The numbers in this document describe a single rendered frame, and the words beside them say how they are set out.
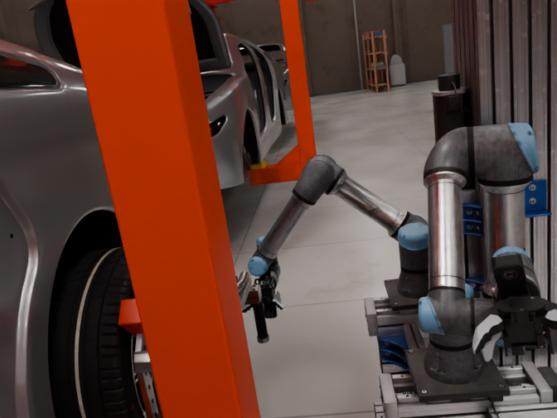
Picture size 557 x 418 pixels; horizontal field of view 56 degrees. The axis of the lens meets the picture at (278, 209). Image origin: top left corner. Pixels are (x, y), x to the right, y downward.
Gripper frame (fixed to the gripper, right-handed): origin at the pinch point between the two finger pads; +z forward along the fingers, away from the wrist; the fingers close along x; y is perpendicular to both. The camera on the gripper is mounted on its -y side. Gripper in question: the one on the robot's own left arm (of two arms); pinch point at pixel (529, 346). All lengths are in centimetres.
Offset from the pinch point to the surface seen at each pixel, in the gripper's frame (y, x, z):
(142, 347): 14, 94, -31
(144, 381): 22, 94, -28
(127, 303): 0, 93, -31
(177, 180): -33, 50, -4
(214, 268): -16, 49, -5
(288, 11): -99, 142, -413
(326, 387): 114, 96, -154
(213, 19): -105, 189, -352
